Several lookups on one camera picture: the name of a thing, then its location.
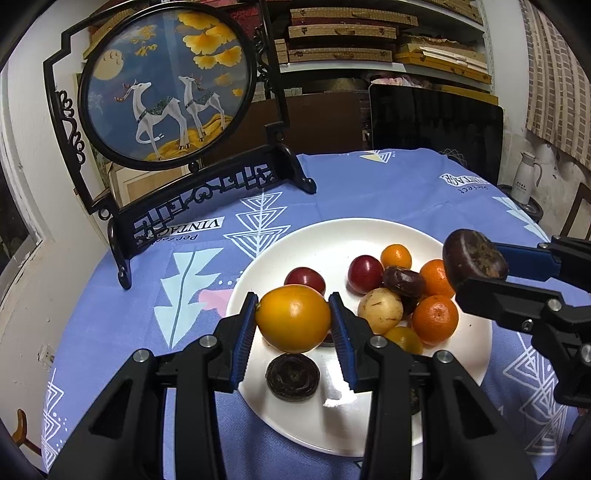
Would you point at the pale yellow fruit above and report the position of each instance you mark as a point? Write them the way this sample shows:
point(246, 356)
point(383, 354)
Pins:
point(380, 310)

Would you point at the wall socket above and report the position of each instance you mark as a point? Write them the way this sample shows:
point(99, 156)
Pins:
point(47, 354)

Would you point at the glass window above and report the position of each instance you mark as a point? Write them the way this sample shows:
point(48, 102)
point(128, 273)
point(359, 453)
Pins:
point(14, 230)

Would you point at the small yellow fruit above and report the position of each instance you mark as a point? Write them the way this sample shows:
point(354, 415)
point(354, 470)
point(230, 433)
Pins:
point(405, 340)

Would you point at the brown wooden chair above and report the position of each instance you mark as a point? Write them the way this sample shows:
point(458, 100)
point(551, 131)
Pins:
point(23, 434)

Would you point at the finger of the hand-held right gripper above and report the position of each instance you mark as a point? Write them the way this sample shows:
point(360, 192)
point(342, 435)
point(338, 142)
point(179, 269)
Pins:
point(521, 261)
point(498, 295)

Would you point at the checkered curtain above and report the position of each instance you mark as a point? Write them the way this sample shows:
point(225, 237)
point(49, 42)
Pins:
point(558, 69)

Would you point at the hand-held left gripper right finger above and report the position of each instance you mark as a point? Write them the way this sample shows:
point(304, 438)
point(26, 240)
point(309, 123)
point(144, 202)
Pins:
point(344, 346)

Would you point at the blue printed tablecloth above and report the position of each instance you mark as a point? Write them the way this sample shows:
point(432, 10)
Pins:
point(369, 184)

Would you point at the white round plate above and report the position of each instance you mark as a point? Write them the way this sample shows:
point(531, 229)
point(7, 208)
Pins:
point(300, 249)

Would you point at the round side table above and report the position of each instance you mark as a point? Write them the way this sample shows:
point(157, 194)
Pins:
point(531, 210)

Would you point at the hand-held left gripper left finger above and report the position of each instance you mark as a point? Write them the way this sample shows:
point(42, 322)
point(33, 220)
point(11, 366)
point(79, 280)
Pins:
point(244, 346)

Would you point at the brown board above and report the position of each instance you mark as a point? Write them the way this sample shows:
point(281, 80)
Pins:
point(314, 120)

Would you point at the stack of wooden boxes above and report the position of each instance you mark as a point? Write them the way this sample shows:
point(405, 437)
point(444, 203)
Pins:
point(341, 41)

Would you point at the white framed panel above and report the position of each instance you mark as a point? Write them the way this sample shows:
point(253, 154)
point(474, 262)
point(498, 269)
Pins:
point(138, 184)

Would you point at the red plum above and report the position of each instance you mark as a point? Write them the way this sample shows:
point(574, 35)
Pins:
point(364, 274)
point(304, 278)

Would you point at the black chair back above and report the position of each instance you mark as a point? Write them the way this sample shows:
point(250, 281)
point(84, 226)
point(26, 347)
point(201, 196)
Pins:
point(434, 129)

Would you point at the large orange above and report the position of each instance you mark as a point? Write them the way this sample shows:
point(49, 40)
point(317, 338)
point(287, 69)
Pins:
point(435, 319)

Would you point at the deer screen with black stand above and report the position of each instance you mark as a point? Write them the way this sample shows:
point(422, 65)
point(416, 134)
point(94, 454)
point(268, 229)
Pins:
point(161, 83)

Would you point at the pink cloth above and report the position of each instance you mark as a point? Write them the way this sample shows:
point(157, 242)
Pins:
point(401, 79)

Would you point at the small orange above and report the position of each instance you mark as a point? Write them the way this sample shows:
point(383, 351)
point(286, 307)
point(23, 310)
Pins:
point(438, 277)

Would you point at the dark brown passion fruit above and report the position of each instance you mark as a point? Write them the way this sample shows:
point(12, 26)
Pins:
point(415, 399)
point(292, 376)
point(404, 280)
point(475, 254)

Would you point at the small yellow-orange kumquat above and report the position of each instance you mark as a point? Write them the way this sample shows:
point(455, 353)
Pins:
point(396, 256)

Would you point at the yellow-orange round fruit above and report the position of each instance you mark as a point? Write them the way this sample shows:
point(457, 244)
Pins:
point(293, 318)

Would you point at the white thermos jug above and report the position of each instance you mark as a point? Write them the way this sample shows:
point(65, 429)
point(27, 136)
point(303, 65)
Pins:
point(525, 177)

